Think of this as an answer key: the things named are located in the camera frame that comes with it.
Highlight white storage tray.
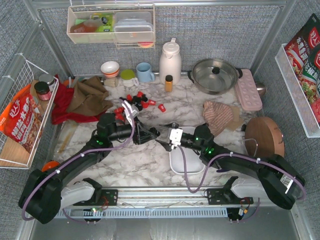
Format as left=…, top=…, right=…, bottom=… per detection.
left=168, top=126, right=206, bottom=175

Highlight striped pink cloth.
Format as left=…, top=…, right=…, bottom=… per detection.
left=202, top=100, right=244, bottom=137

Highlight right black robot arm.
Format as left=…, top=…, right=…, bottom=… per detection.
left=158, top=123, right=307, bottom=210

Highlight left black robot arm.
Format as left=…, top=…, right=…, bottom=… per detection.
left=18, top=113, right=160, bottom=224

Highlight pile of capsules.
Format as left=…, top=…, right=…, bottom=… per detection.
left=113, top=91, right=157, bottom=124

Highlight lone red capsule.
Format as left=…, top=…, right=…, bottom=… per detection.
left=158, top=104, right=166, bottom=113

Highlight orange spice bottle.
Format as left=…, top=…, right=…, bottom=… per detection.
left=164, top=75, right=173, bottom=92

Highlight blue mug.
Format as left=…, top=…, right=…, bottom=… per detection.
left=136, top=62, right=155, bottom=83

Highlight small glass cup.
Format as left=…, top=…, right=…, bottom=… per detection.
left=103, top=77, right=119, bottom=88

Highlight green lid cup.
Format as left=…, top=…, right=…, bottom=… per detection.
left=120, top=69, right=139, bottom=88

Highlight steel pot with lid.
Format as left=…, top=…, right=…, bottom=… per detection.
left=187, top=58, right=243, bottom=95

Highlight brown cloth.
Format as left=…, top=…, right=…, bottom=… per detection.
left=66, top=75, right=113, bottom=117

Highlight white thermos jug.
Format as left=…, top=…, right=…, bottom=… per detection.
left=159, top=37, right=182, bottom=86

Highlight white orange bowl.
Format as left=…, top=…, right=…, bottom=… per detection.
left=100, top=61, right=120, bottom=78

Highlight pink egg tray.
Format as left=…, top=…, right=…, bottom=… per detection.
left=234, top=68, right=263, bottom=112

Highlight red cloth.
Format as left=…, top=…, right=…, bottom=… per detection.
left=51, top=83, right=106, bottom=125

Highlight round wooden board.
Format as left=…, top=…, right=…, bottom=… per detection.
left=244, top=117, right=285, bottom=158

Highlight orange ball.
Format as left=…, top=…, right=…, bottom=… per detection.
left=41, top=160, right=60, bottom=172

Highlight clear plastic containers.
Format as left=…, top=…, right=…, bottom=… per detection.
left=113, top=11, right=154, bottom=43

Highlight red jar black lid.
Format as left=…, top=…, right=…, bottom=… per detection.
left=34, top=81, right=52, bottom=101

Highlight green label bottle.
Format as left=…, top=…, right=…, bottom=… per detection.
left=90, top=12, right=115, bottom=33

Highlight red snack bag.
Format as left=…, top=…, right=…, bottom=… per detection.
left=0, top=84, right=42, bottom=153

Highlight red seasoning packets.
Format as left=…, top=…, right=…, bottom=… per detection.
left=284, top=13, right=320, bottom=122

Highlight metal base rail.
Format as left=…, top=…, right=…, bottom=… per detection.
left=24, top=186, right=301, bottom=221

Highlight cream wall shelf basket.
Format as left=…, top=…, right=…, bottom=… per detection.
left=66, top=3, right=156, bottom=49

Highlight white wire basket left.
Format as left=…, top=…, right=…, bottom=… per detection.
left=0, top=53, right=59, bottom=169

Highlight white wire basket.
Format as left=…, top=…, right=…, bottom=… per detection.
left=274, top=43, right=320, bottom=138
left=0, top=53, right=59, bottom=169

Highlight white wire basket right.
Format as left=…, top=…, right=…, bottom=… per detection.
left=274, top=43, right=320, bottom=138

